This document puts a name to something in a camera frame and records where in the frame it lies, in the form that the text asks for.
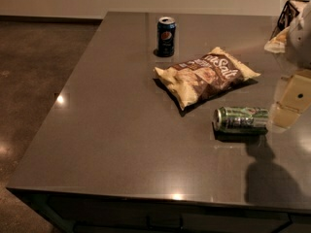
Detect cream brown chip bag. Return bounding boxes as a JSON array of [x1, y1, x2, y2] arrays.
[[154, 47, 259, 111]]

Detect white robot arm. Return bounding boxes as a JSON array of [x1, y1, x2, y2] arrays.
[[264, 0, 311, 133]]

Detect blue Pepsi soda can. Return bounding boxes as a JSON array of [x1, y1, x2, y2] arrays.
[[157, 17, 176, 57]]

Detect green soda can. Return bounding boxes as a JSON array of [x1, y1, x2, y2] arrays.
[[213, 107, 268, 135]]

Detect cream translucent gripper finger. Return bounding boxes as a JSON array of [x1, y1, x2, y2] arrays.
[[267, 69, 311, 133]]

